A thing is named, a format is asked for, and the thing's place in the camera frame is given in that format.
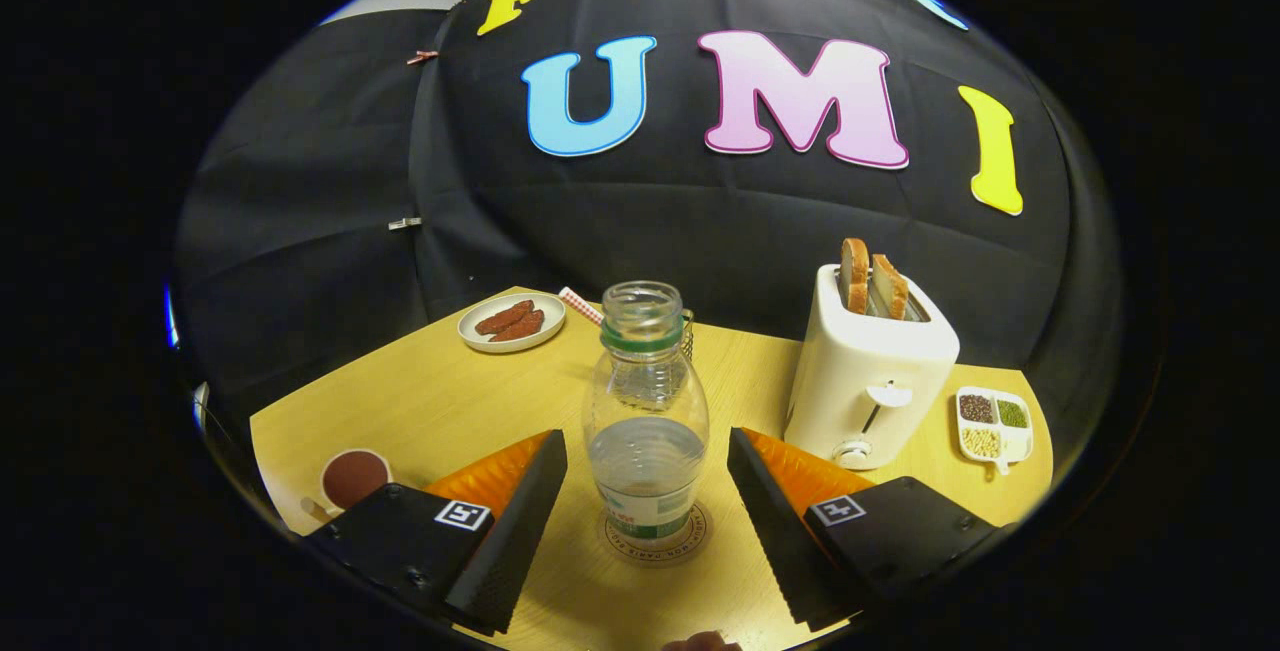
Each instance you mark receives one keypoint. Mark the black backdrop cloth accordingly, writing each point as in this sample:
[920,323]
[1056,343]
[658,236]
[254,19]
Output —
[700,221]

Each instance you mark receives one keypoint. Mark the reddish brown sausage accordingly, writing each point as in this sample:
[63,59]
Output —
[520,327]
[503,317]

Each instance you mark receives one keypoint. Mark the red striped straw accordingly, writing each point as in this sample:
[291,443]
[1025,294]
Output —
[580,305]

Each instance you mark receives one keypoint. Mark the wooden table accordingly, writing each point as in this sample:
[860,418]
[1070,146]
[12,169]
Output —
[420,401]

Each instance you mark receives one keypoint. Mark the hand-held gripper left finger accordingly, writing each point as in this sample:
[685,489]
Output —
[515,531]

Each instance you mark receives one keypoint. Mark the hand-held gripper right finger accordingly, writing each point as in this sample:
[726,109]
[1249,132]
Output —
[775,531]

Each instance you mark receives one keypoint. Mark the toasted bread slice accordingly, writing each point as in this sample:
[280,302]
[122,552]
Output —
[890,288]
[855,276]

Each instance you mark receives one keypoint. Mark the clear plastic juice bottle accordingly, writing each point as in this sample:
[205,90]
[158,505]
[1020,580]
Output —
[645,471]

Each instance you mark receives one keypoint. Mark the white divided bean tray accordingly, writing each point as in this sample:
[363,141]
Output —
[1000,436]

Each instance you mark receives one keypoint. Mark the white toaster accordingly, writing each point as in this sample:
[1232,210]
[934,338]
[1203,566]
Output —
[860,371]

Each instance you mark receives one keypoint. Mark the silver clip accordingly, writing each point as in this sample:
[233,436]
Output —
[405,223]

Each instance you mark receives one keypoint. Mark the round wooden coaster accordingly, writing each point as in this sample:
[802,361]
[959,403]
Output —
[698,531]

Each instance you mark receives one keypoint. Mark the small white plate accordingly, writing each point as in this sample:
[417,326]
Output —
[552,311]

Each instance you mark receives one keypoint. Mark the red clip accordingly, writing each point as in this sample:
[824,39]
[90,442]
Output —
[422,57]

